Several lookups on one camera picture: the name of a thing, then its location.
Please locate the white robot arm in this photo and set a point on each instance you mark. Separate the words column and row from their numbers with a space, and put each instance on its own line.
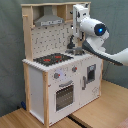
column 97, row 32

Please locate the white oven door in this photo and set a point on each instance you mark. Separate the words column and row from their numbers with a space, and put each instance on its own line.
column 63, row 98

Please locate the black toy stovetop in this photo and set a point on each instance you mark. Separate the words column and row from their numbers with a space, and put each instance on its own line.
column 52, row 59

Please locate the wooden toy kitchen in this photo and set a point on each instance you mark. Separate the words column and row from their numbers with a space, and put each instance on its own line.
column 42, row 41

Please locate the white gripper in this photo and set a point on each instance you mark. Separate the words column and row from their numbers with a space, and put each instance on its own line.
column 80, row 11

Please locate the grey range hood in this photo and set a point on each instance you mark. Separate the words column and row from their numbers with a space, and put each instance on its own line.
column 48, row 18

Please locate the metal toy sink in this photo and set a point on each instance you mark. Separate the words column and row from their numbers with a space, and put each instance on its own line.
column 77, row 51

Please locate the black toy faucet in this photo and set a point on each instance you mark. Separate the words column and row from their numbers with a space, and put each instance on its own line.
column 74, row 42

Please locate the white cabinet door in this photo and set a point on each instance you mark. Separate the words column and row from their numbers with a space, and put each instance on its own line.
column 90, row 80

